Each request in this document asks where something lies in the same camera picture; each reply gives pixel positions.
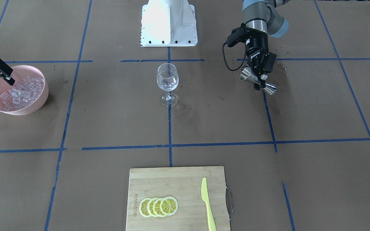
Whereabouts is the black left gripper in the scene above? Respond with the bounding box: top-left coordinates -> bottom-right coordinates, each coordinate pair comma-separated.
245,28 -> 277,91

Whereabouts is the steel cocktail jigger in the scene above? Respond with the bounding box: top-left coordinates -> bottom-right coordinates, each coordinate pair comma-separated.
240,65 -> 277,95

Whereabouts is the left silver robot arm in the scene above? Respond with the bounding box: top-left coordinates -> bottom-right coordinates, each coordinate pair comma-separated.
241,0 -> 289,95

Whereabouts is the clear ice cubes pile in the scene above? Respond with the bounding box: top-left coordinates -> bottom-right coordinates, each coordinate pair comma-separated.
0,75 -> 45,112

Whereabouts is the clear wine glass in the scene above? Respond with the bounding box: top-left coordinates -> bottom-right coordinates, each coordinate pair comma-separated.
156,63 -> 179,107

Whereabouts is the pink bowl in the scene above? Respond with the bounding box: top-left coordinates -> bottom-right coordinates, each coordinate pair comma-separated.
0,65 -> 49,115

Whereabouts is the yellow plastic knife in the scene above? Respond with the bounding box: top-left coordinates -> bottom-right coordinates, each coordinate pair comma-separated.
200,177 -> 217,231

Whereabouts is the bamboo cutting board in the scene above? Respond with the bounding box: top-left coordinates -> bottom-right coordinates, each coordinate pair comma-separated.
125,166 -> 231,231

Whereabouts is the lemon slice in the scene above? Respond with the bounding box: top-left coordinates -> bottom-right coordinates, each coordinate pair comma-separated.
153,198 -> 166,217
160,196 -> 179,216
139,198 -> 152,218
147,197 -> 159,217

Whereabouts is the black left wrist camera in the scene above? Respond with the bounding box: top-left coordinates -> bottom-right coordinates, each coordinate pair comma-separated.
226,23 -> 247,48

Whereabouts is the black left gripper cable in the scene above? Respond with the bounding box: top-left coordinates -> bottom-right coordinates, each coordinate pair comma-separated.
222,40 -> 248,72

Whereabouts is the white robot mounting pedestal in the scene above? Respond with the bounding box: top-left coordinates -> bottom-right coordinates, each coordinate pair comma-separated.
140,0 -> 198,47

